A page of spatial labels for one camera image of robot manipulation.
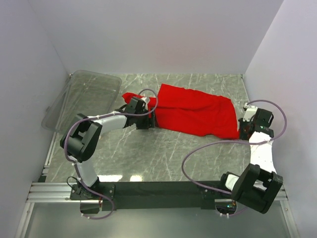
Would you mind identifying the clear plastic bin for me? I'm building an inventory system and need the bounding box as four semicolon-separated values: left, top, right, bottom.
42;70;122;133

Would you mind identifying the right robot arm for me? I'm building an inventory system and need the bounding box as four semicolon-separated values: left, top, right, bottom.
217;105;283;214

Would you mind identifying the red t shirt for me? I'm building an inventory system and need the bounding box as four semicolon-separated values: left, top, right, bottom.
121;83;240;140

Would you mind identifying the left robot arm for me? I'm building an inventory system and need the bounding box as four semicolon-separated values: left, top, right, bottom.
60;96;158;199

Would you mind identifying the black base beam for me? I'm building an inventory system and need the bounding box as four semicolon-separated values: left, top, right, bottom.
70;181;240;216

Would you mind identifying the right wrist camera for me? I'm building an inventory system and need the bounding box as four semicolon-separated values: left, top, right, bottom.
243;103;258;122

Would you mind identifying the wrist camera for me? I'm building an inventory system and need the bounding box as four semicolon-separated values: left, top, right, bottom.
138;97;151;105
243;103;258;122

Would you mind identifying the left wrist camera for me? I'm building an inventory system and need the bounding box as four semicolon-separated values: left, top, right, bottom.
138;97;151;105

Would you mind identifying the aluminium rail frame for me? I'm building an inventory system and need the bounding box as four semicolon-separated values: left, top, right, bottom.
17;73;298;238

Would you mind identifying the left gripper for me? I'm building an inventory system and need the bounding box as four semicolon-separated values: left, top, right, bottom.
135;108;159;129

